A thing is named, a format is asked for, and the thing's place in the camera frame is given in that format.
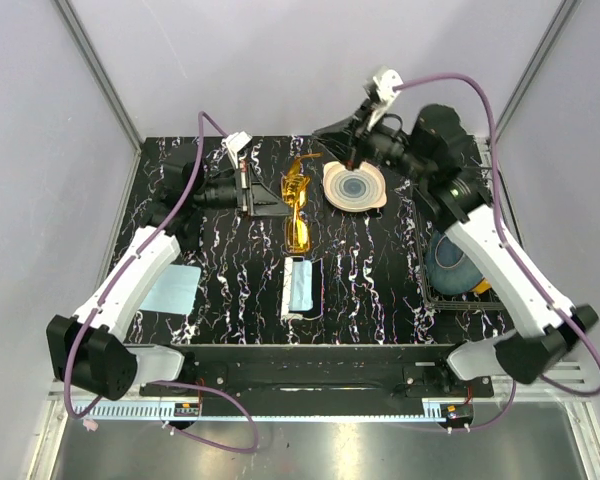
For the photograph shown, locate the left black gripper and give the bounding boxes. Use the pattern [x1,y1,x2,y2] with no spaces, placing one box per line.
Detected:
[192,161,295,222]

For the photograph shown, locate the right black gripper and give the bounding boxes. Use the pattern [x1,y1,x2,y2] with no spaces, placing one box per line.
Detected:
[311,98,431,183]

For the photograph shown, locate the amber sunglasses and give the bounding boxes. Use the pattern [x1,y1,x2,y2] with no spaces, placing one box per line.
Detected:
[281,153,322,254]

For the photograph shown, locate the light blue cleaning cloth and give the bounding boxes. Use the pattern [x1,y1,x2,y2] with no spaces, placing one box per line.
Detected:
[289,260,313,312]

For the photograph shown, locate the white geometric glasses case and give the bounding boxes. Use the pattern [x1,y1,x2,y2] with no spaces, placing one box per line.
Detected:
[280,256,325,321]

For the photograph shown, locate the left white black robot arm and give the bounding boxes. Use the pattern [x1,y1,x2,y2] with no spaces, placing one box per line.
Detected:
[46,132,291,400]

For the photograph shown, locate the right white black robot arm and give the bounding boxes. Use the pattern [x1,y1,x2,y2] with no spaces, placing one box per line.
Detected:
[313,67,600,397]

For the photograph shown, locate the beige plate with blue rings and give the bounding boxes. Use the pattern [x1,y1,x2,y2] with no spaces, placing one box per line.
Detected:
[322,161,387,213]

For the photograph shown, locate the dark blue bowl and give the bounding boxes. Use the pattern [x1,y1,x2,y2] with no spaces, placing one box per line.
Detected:
[424,231,484,296]

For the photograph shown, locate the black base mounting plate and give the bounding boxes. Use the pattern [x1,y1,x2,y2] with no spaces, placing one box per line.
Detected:
[138,342,495,401]

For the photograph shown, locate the yellow bowl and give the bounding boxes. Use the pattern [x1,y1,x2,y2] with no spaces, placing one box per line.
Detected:
[472,279,491,295]

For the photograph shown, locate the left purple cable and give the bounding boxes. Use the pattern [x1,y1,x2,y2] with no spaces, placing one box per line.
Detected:
[63,111,260,454]

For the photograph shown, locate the purple cable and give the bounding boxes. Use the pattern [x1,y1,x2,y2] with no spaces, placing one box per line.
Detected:
[63,111,260,454]
[392,72,600,433]

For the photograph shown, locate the black wire dish rack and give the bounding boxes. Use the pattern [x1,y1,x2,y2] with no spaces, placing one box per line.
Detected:
[413,166,504,310]

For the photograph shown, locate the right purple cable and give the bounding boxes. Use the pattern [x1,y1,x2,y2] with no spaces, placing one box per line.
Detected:
[392,72,600,433]

